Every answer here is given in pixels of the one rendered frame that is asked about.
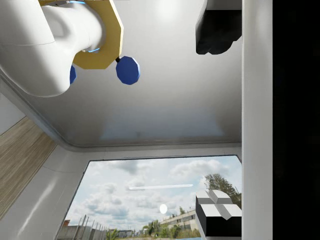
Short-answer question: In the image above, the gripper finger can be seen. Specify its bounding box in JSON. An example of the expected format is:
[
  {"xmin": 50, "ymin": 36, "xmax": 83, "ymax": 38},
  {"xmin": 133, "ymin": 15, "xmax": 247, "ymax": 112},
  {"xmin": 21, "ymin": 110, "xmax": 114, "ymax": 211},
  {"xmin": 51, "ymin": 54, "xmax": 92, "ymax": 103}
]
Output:
[
  {"xmin": 195, "ymin": 9, "xmax": 243, "ymax": 55},
  {"xmin": 195, "ymin": 189, "xmax": 243, "ymax": 240}
]

